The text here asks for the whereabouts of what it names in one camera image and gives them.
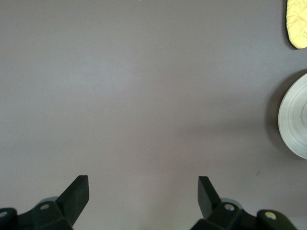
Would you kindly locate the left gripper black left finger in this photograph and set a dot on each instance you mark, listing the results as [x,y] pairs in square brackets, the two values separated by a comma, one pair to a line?
[72,201]

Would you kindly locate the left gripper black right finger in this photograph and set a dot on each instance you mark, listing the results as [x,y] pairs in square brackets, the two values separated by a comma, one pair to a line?
[208,201]

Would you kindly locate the round light wooden plate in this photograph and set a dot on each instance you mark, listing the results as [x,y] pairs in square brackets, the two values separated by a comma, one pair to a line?
[295,119]

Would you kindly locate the yellow quilted oven mitt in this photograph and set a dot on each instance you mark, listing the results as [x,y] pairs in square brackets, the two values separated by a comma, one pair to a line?
[297,24]

